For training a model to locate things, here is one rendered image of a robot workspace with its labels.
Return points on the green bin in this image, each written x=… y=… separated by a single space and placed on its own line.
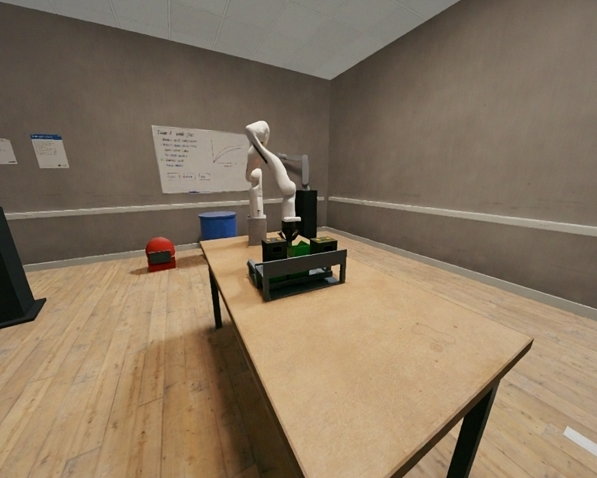
x=296 y=275
x=276 y=279
x=301 y=249

